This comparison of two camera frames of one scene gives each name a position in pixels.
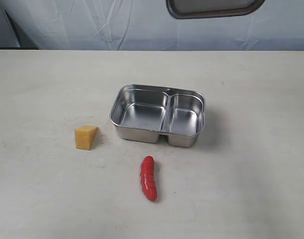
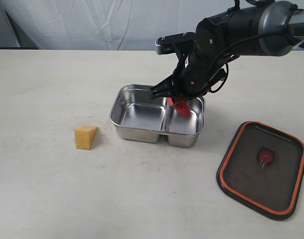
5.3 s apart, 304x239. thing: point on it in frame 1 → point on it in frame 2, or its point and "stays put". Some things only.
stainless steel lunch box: (143, 113) stays put
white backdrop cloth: (147, 25) stays put
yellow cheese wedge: (85, 136) stays put
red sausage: (148, 179) → (181, 105)
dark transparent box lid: (183, 9) → (264, 168)
